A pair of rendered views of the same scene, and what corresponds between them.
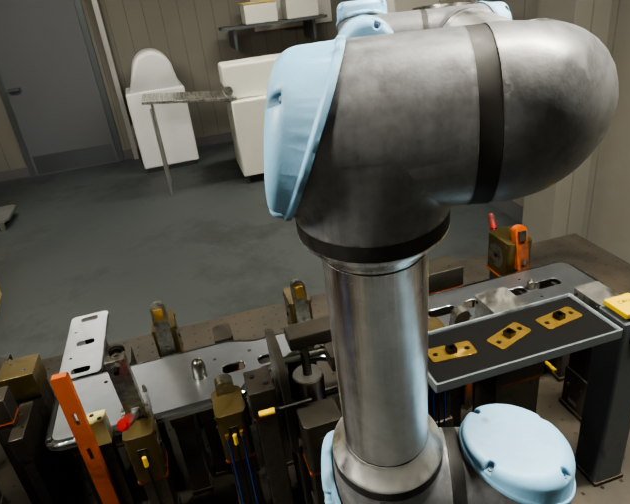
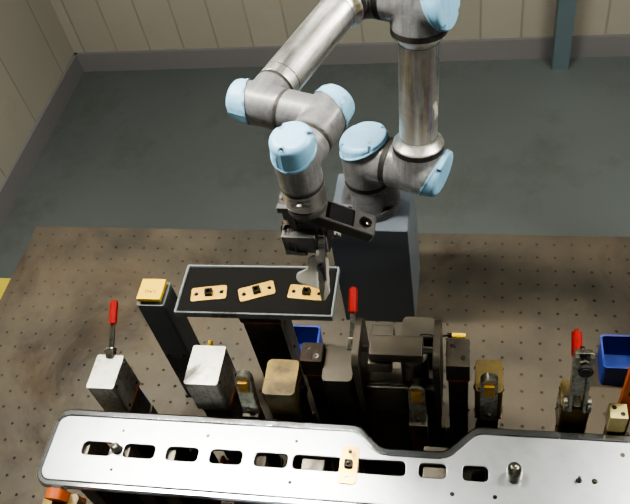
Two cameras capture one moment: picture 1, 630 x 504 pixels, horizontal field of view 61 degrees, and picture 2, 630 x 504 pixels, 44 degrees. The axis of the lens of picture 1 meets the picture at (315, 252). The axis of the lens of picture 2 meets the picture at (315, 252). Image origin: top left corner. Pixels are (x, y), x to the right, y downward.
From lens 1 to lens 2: 185 cm
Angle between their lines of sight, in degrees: 99
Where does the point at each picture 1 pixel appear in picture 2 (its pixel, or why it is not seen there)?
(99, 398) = not seen: outside the picture
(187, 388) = (529, 462)
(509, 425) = (360, 139)
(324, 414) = (414, 324)
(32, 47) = not seen: outside the picture
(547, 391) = not seen: hidden behind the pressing
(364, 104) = not seen: outside the picture
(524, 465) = (370, 125)
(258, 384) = (459, 347)
